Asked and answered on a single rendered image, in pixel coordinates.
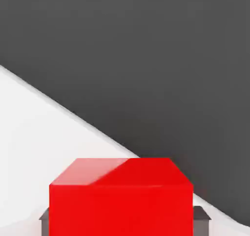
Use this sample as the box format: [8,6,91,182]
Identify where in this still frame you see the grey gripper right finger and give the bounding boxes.
[192,205,212,236]

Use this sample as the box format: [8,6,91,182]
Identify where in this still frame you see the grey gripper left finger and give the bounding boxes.
[38,207,50,236]

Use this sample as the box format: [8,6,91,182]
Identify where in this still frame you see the small red cube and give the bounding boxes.
[48,157,194,236]

